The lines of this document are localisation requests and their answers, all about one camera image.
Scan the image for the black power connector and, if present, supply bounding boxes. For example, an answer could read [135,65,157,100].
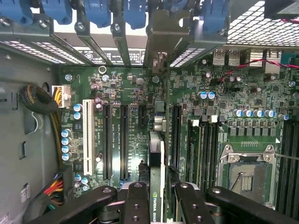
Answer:
[56,165,73,203]

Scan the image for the metal expansion slot cover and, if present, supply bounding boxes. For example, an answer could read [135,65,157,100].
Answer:
[31,41,86,65]
[169,35,206,68]
[0,41,67,64]
[111,22,132,67]
[76,21,114,67]

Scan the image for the black RAM slot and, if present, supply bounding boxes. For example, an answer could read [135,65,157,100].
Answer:
[212,115,220,187]
[277,121,285,215]
[284,121,292,220]
[292,121,299,221]
[200,121,207,187]
[206,121,213,187]

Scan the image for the short black expansion slot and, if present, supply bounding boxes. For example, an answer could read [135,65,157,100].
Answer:
[138,105,149,127]

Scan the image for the thin metal locking lever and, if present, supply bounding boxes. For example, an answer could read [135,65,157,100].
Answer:
[272,153,299,161]

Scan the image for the blue card retention clip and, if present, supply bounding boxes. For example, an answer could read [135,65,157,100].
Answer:
[83,0,112,28]
[0,0,33,25]
[41,0,73,25]
[202,0,231,35]
[122,0,148,30]

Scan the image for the long black expansion slot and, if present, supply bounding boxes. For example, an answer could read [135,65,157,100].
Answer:
[120,104,130,182]
[102,103,113,181]
[171,104,182,169]

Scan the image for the silver USB port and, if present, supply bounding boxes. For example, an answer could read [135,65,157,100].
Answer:
[212,49,227,66]
[228,49,241,66]

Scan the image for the white expansion slot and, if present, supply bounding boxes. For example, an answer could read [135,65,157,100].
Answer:
[82,99,96,176]

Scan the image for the CPU socket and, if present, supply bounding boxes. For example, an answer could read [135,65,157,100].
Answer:
[219,143,281,210]

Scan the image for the open black PC case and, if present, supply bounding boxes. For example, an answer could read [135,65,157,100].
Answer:
[0,0,299,70]

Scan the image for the white power connector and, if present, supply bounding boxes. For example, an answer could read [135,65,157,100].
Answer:
[51,85,72,109]

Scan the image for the black sleeved power cable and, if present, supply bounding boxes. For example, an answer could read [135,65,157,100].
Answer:
[19,83,64,168]

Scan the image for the coloured power wire bundle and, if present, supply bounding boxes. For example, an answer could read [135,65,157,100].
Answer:
[23,172,65,224]

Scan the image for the green motherboard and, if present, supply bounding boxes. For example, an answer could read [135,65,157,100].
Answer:
[58,52,299,224]

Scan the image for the red black twisted wire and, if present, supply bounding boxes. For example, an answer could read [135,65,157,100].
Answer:
[218,58,299,83]

